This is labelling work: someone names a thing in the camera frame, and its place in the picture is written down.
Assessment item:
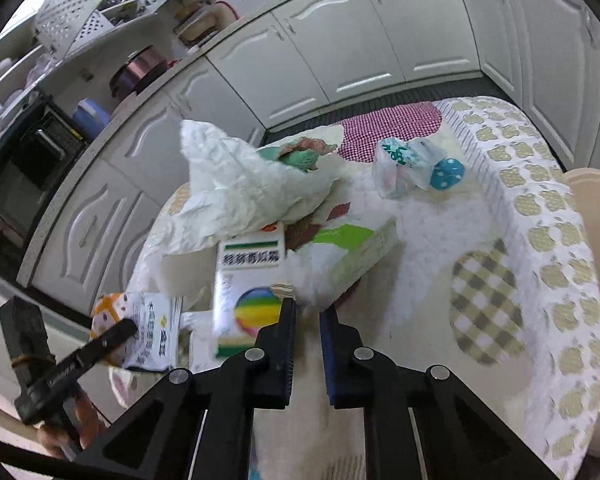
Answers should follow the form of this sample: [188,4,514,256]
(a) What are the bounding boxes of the white kitchen cabinets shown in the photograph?
[17,0,600,301]

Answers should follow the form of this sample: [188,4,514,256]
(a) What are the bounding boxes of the clear plastic bag green print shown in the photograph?
[371,136,449,200]

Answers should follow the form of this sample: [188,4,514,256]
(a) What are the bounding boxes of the black oven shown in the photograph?
[0,95,88,261]

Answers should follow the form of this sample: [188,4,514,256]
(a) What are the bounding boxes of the blue plastic container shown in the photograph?
[72,99,112,140]

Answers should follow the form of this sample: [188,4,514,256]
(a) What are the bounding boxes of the white box with green stripe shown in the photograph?
[285,219,399,307]

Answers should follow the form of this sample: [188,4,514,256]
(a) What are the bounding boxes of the steel cooking pot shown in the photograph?
[109,46,170,98]

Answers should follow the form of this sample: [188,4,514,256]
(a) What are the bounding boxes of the person's left hand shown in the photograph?
[37,390,108,461]

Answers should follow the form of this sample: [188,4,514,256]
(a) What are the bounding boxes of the white box with rainbow ball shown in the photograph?
[214,232,287,361]

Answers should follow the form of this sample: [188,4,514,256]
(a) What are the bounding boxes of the orange white patterned ball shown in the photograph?
[91,292,131,367]

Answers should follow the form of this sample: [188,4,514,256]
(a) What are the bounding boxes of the white plastic bag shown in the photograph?
[162,119,346,261]

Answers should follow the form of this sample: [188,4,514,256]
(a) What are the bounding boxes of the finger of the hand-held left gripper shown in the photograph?
[82,318,139,362]

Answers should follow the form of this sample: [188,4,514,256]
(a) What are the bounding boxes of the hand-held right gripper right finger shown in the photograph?
[319,305,571,480]

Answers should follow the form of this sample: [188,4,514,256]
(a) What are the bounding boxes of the small white blue-print box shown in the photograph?
[124,291,185,372]

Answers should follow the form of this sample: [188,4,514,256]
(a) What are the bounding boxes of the blue polka dot cube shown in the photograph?
[429,157,467,192]

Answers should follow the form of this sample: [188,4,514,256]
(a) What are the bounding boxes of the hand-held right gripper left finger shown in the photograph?
[70,299,297,480]

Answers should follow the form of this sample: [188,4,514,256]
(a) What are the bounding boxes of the patchwork quilted blanket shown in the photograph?
[107,95,600,480]

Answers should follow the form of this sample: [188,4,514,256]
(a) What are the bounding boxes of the green pink terry towel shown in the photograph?
[257,137,338,173]

